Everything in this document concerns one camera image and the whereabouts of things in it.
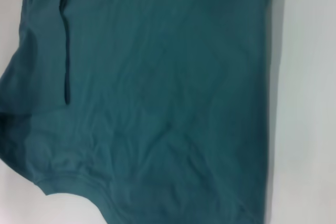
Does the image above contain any teal blue shirt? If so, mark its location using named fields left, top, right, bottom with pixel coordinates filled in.
left=0, top=0, right=283, bottom=224

